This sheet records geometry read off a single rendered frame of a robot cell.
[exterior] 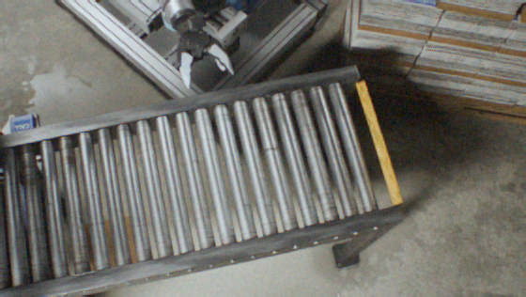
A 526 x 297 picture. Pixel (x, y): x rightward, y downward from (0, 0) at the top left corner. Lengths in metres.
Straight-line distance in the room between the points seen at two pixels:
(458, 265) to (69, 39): 2.22
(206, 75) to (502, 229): 1.58
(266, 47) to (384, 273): 1.16
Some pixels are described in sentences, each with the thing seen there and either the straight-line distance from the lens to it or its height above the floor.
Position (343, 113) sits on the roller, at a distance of 1.82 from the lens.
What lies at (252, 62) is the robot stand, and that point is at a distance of 2.52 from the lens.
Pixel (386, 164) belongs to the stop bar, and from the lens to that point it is 1.76.
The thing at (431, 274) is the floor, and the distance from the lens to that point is 2.60.
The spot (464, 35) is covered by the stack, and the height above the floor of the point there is 0.69.
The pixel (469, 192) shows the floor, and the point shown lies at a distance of 2.76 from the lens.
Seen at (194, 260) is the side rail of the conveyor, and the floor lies 0.80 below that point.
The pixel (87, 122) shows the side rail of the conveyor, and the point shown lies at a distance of 1.83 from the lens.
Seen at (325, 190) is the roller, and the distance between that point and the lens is 1.72.
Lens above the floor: 2.43
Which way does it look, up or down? 70 degrees down
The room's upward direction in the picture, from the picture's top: 6 degrees clockwise
